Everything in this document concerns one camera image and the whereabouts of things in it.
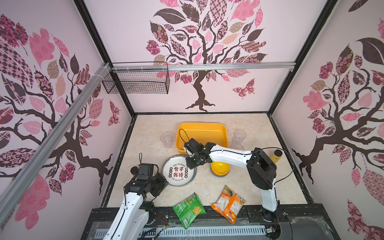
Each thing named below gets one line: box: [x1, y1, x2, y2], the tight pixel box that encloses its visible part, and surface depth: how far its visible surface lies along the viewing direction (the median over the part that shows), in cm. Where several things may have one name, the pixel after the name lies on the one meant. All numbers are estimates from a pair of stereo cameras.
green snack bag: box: [172, 192, 207, 230], surface depth 74 cm
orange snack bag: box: [211, 185, 247, 225], surface depth 76 cm
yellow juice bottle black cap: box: [271, 149, 283, 164], surface depth 88 cm
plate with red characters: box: [161, 154, 197, 187], surface depth 87 cm
